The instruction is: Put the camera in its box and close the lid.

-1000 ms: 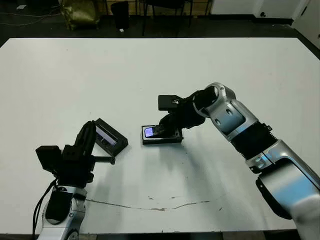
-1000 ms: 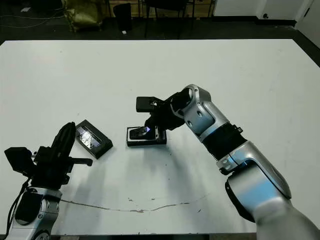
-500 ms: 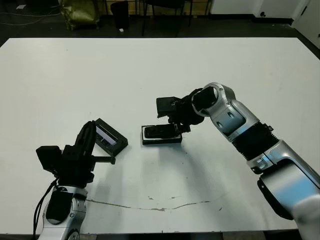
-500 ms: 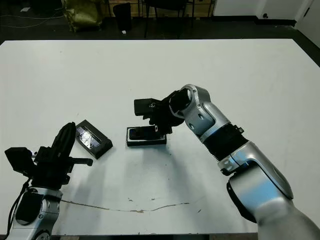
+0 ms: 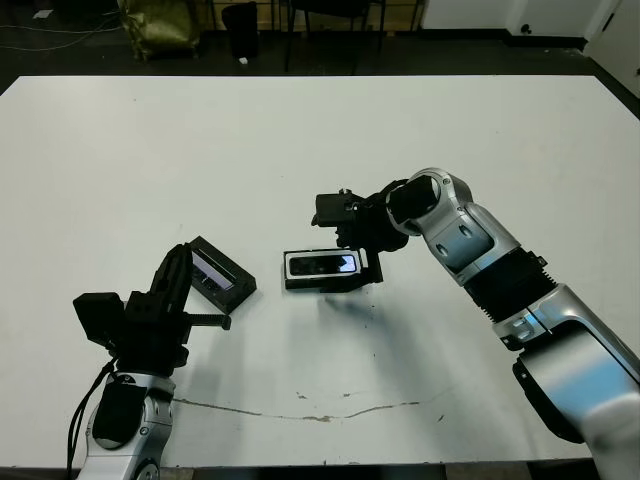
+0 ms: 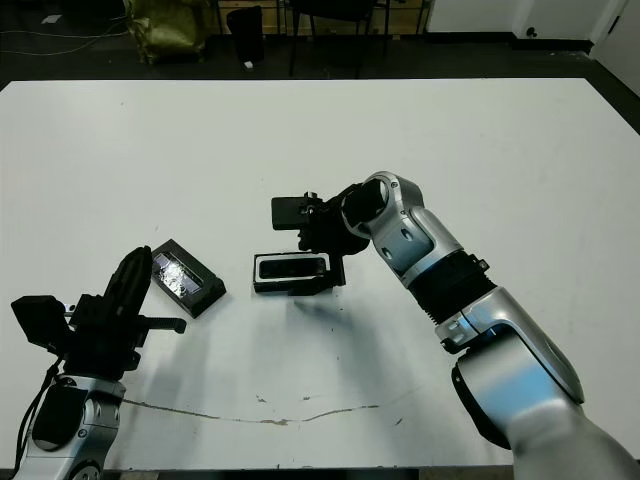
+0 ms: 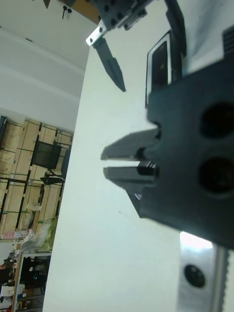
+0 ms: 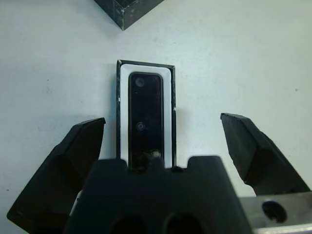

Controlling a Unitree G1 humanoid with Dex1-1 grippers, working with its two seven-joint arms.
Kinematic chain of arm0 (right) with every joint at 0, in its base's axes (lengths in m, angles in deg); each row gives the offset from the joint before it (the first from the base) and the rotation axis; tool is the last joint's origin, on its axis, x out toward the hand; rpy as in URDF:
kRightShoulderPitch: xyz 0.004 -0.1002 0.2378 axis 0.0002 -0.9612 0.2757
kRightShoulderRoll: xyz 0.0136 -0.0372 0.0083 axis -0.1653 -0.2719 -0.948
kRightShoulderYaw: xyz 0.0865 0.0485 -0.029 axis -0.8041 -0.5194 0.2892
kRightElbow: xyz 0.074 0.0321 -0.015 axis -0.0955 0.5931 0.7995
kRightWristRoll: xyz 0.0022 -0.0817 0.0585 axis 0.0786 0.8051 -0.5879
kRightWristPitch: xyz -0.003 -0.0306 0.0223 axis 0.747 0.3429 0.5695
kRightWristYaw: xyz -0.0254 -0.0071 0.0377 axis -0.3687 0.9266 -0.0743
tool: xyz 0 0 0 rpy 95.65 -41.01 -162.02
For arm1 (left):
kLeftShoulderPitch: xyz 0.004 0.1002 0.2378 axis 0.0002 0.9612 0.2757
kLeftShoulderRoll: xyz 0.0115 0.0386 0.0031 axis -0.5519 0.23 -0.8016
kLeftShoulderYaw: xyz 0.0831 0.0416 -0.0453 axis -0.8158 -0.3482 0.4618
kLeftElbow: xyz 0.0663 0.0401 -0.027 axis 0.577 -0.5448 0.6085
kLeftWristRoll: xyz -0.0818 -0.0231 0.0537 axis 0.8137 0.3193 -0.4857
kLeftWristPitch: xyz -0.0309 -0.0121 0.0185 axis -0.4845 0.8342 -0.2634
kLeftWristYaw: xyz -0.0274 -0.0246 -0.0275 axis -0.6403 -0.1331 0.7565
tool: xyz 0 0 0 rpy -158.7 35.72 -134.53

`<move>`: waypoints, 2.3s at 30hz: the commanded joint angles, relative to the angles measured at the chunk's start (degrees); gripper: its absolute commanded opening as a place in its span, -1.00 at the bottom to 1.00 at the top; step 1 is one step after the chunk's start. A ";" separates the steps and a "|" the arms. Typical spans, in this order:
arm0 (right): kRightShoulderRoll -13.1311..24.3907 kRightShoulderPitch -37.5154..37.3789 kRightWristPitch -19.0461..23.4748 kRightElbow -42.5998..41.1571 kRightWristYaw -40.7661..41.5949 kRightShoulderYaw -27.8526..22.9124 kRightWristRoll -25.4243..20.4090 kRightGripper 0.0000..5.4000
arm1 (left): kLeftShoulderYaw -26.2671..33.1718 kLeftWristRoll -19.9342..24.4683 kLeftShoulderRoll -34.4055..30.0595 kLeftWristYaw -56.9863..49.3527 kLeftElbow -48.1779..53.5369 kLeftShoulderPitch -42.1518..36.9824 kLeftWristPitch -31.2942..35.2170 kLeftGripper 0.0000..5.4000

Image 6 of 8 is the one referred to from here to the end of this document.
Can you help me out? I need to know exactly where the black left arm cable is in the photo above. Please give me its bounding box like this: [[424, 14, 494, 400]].
[[12, 354, 66, 471]]

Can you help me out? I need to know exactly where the black box base white insert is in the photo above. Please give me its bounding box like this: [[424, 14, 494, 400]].
[[252, 252, 332, 296]]

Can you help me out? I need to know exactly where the black box lid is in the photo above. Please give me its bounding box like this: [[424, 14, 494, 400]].
[[149, 238, 227, 320]]

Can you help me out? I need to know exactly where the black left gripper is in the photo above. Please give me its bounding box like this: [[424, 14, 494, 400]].
[[62, 246, 188, 381]]

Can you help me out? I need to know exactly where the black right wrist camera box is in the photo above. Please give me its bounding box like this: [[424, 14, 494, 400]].
[[271, 189, 321, 231]]

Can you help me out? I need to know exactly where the white door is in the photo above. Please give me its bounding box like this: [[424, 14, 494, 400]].
[[592, 0, 640, 96]]

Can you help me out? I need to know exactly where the black office chair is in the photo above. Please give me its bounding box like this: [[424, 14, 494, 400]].
[[288, 0, 391, 80]]

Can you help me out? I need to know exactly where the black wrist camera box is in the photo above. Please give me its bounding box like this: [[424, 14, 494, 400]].
[[271, 189, 321, 231], [10, 295, 76, 354]]

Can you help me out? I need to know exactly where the thin white floor cable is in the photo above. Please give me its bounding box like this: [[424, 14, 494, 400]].
[[0, 17, 126, 56]]

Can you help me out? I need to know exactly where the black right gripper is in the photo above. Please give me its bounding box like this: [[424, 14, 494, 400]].
[[293, 197, 371, 298]]

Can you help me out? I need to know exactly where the black waste bin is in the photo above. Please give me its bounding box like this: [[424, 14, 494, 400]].
[[226, 5, 265, 64]]

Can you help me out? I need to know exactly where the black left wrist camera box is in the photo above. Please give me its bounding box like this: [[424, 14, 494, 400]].
[[10, 295, 76, 354]]

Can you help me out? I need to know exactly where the large crinkled plastic bag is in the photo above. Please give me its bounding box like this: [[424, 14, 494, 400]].
[[124, 0, 207, 65]]

